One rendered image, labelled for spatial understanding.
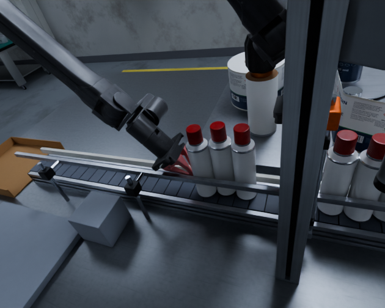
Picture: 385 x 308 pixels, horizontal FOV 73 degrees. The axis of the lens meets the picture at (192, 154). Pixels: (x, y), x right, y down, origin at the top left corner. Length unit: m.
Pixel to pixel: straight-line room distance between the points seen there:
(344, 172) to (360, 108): 0.19
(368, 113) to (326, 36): 0.44
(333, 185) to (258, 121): 0.32
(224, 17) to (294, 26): 3.54
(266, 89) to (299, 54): 0.49
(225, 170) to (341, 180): 0.23
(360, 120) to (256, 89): 0.26
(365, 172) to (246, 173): 0.22
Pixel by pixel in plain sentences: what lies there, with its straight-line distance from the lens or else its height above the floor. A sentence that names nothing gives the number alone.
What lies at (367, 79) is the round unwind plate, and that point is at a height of 0.89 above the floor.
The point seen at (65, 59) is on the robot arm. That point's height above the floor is 1.25.
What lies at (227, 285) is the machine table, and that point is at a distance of 0.62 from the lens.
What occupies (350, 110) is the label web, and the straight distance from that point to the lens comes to 0.70.
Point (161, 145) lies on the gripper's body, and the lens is 0.62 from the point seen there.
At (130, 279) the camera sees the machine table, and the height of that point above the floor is 0.83.
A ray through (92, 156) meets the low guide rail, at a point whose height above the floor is 0.91.
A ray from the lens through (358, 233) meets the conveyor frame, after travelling 0.65.
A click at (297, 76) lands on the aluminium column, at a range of 0.28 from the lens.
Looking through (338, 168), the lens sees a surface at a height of 1.03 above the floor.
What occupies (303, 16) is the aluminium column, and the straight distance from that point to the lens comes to 0.26.
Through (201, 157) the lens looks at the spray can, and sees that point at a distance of 0.58.
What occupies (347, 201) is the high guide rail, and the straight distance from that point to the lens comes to 0.58.
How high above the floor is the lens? 1.40
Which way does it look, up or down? 40 degrees down
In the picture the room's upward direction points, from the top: 14 degrees counter-clockwise
